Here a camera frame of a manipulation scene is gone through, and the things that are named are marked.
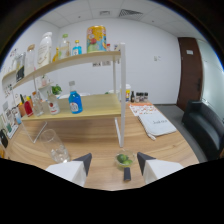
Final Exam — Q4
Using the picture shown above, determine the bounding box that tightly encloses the clear glass jar cork lid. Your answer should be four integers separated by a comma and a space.
25, 44, 37, 76

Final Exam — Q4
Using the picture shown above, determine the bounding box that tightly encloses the large white bottle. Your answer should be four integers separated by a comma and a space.
36, 31, 54, 70

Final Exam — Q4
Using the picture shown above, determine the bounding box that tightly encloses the red liquid bottle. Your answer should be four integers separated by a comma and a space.
23, 96, 34, 118

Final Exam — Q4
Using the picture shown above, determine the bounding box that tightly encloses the clear bottle green cap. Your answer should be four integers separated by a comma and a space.
59, 33, 72, 61

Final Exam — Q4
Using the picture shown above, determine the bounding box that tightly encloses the blue liquid bottle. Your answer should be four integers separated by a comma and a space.
67, 80, 84, 115

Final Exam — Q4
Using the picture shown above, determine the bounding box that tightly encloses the small dark bottles set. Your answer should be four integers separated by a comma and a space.
129, 90, 150, 104

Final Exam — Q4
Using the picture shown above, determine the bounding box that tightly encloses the two-tier wooden shelf rack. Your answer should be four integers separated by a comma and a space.
1, 42, 127, 148

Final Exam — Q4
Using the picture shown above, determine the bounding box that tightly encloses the dark tool handle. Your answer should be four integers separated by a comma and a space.
122, 166, 132, 182

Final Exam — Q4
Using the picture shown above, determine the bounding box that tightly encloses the white fabric pouch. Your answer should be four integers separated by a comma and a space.
137, 111, 178, 141

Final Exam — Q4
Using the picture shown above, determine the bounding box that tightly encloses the black sofa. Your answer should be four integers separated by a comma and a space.
181, 99, 224, 162

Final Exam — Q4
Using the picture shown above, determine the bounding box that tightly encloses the clear bottle brown cap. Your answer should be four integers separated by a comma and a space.
31, 91, 45, 118

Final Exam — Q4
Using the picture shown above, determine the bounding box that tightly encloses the yellow printed can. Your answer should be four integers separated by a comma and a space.
86, 25, 108, 54

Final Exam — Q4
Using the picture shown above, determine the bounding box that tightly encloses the clear glass tumbler with ice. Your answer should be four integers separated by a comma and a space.
39, 128, 71, 164

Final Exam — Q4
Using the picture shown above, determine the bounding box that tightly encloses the orange printed paper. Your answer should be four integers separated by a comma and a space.
128, 102, 160, 117

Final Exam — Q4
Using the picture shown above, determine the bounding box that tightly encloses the glass bowl of limes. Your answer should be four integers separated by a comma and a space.
114, 149, 136, 169

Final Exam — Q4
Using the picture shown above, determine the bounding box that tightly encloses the brown door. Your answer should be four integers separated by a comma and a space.
176, 36, 204, 113

